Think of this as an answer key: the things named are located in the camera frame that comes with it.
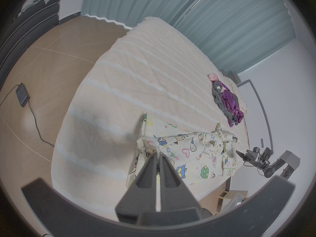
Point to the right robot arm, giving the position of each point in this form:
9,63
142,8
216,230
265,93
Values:
290,159

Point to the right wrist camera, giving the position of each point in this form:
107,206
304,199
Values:
256,149

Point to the bed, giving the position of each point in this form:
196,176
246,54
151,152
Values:
123,83

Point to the pile of clothes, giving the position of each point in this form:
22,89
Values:
229,102

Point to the white printed pyjama top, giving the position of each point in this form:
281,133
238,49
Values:
197,157

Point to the cream pillow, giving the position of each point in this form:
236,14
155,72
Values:
240,102

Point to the black chest of drawers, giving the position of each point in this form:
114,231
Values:
27,33

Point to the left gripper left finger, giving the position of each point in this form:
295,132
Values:
144,191

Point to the blue-green curtain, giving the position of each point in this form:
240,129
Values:
242,28
138,4

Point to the black power adapter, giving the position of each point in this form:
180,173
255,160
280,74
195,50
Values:
22,94

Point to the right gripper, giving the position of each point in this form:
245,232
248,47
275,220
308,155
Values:
250,156

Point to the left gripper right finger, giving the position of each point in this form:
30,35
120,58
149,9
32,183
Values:
172,191

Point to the small grey white clothes pile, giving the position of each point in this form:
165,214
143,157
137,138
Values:
37,1

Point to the pale wooden small table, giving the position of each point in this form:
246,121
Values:
232,202

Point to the grey white bedside table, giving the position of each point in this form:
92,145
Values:
230,74

